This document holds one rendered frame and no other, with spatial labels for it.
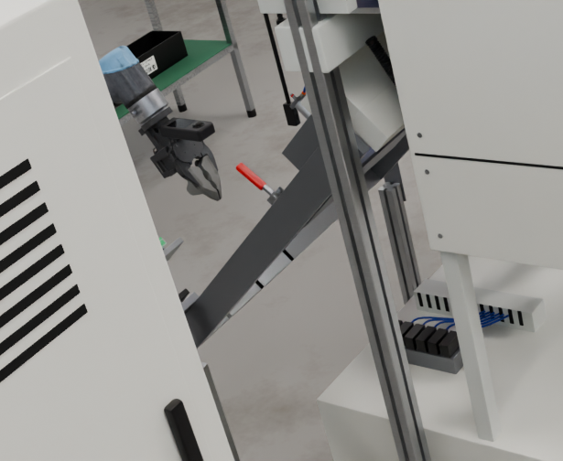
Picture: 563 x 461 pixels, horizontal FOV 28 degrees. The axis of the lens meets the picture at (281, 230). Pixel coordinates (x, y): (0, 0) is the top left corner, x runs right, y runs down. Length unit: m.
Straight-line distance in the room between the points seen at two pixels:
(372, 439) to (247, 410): 1.14
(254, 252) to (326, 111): 0.42
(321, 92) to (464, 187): 0.25
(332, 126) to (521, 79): 0.31
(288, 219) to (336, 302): 1.68
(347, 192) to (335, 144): 0.08
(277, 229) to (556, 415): 0.56
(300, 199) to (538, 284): 0.65
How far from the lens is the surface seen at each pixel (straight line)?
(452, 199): 1.69
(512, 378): 2.10
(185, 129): 2.27
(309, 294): 3.65
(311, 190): 1.84
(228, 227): 4.18
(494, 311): 2.22
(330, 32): 1.65
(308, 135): 1.84
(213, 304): 2.17
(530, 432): 1.99
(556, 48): 1.49
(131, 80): 2.31
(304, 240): 2.51
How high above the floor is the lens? 1.90
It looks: 28 degrees down
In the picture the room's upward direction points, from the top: 16 degrees counter-clockwise
